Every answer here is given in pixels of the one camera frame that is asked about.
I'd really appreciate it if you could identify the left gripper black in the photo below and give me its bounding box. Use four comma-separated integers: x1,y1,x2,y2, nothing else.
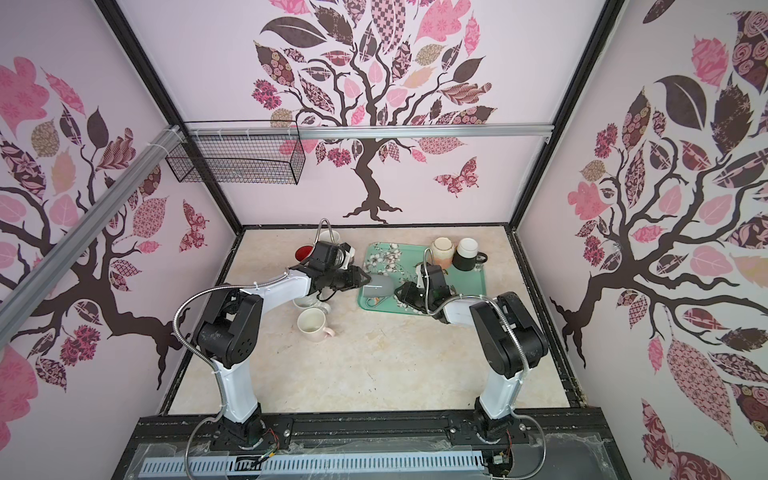
325,265,372,291

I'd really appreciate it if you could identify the white mug red inside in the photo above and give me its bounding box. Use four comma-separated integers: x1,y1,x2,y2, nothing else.
294,245,313,262

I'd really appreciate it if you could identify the cream beige mug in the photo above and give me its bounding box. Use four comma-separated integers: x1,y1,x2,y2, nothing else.
292,295,331,315

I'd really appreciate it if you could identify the white and black mug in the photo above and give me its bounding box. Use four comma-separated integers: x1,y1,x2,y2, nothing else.
452,237,488,272

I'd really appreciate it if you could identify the pale pink mug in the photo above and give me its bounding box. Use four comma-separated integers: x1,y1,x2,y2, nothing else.
296,308,336,343

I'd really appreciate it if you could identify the white ribbed base mug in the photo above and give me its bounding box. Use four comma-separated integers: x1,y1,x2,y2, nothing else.
318,229,341,244

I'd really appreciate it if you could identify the light grey mug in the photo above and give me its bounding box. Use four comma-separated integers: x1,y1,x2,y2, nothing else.
361,274,395,299

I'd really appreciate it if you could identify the cream and peach mug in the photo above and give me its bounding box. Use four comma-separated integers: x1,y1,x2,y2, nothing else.
430,237,455,270

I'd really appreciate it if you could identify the green floral serving tray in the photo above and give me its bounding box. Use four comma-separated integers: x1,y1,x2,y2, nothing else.
357,242,486,315

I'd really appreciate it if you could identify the black wire basket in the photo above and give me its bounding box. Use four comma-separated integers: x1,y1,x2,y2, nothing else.
165,120,306,185

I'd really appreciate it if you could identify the aluminium rail back wall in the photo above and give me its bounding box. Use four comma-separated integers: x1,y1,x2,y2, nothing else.
187,123,554,140

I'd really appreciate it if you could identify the aluminium rail wall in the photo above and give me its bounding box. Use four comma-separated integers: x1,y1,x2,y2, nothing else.
1,126,183,345
187,123,554,140

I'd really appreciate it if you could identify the white slotted cable duct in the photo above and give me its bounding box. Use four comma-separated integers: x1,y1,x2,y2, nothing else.
137,452,487,479

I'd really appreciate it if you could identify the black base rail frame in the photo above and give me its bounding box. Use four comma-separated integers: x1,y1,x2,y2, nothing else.
114,407,629,479

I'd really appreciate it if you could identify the aluminium rail left wall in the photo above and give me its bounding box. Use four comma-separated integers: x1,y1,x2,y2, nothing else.
1,126,183,345

